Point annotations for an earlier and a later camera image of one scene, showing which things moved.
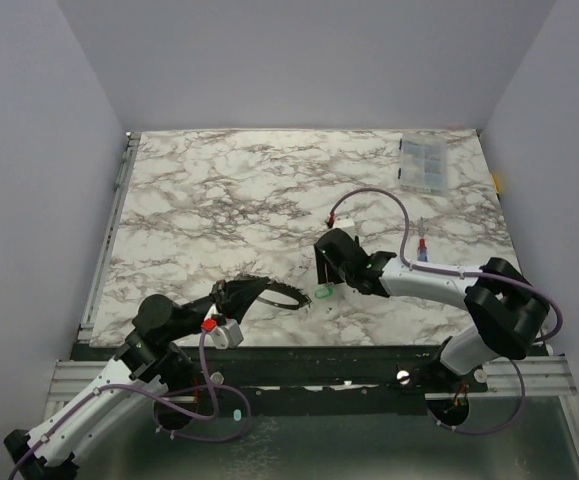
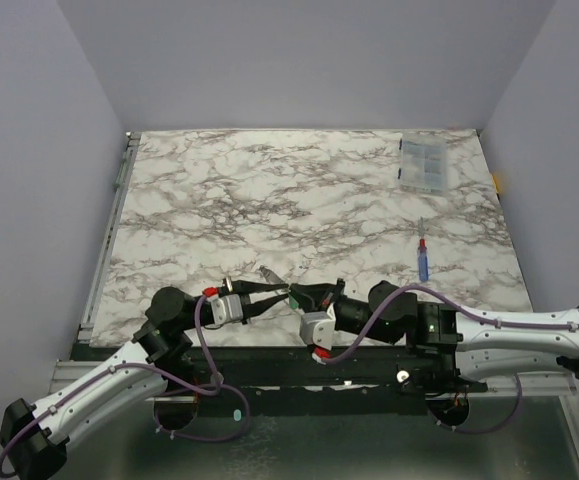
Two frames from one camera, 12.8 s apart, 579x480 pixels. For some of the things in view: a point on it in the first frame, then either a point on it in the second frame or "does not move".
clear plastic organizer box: [423, 163] does not move
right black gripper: [330, 260] → [333, 301]
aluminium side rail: [109, 233] does not move
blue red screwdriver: [422, 250] does not move
